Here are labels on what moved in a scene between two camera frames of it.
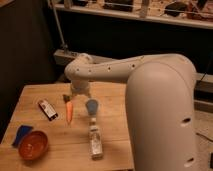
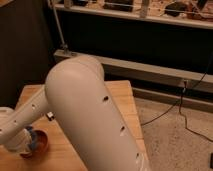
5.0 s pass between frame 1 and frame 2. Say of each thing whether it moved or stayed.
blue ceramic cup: moved
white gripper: moved
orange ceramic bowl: stayed
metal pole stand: stayed
